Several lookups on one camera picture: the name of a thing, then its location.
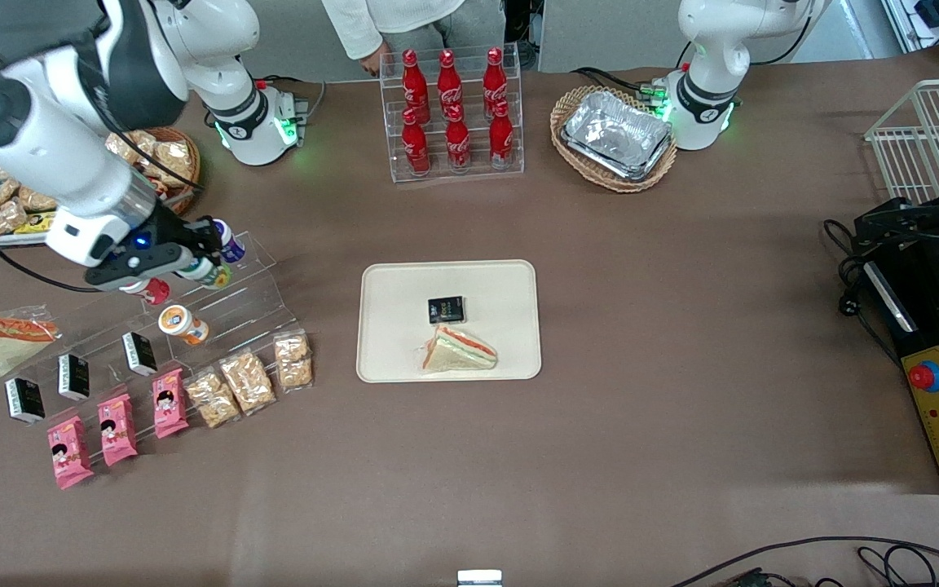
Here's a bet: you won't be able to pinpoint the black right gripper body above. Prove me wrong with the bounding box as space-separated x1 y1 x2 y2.
83 204 224 294

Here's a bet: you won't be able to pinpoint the green gum bottle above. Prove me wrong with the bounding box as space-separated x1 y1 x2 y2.
179 258 234 291

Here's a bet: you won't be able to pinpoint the white sleeved forearm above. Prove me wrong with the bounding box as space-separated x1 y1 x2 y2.
321 0 467 61

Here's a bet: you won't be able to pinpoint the blue gum bottle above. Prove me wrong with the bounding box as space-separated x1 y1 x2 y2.
214 218 247 264

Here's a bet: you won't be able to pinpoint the red gum bottle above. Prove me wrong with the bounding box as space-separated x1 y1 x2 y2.
122 277 171 307

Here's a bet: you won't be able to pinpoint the orange gum bottle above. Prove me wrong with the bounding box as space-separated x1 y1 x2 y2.
157 305 211 346

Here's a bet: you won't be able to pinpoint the black gum box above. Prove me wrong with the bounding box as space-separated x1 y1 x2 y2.
427 296 466 325
121 331 159 377
4 377 46 426
58 353 91 402

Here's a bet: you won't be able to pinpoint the beige plastic tray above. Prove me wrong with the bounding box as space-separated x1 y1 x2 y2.
356 260 542 383

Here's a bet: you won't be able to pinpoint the person's hand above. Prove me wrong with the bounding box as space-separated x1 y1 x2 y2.
358 41 392 79

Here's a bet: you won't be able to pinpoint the clear acrylic tiered stand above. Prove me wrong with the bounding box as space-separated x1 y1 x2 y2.
28 232 301 457

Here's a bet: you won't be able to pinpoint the wicker basket with snacks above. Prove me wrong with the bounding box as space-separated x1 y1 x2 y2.
107 125 202 218

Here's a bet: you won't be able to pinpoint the pink snack pack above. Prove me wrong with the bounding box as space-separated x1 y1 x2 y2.
97 393 139 467
152 368 191 439
46 416 95 490

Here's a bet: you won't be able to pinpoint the wrapped triangle sandwich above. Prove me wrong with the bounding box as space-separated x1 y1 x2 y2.
0 308 62 386
418 324 498 374

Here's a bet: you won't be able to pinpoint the red cola bottle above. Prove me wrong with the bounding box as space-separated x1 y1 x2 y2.
483 47 509 117
401 108 431 175
401 49 430 125
445 104 471 172
489 100 514 168
437 50 464 121

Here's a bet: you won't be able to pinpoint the clear acrylic bottle rack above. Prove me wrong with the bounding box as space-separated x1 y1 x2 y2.
379 44 525 183

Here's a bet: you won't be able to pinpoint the stacked aluminium foil trays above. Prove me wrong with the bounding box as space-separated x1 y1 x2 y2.
560 90 675 182

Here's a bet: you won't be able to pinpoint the wicker basket with foil trays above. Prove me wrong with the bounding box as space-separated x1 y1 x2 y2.
550 85 679 194

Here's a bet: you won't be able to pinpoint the white wire basket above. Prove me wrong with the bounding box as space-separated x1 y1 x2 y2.
864 78 939 206

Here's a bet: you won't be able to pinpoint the black power cable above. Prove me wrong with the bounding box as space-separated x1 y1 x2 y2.
822 218 904 368

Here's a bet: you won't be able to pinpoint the black arm base cable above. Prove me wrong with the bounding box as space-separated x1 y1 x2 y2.
571 66 659 97
256 74 328 125

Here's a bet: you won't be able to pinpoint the black floor cable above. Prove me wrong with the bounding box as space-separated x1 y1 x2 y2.
669 536 939 587

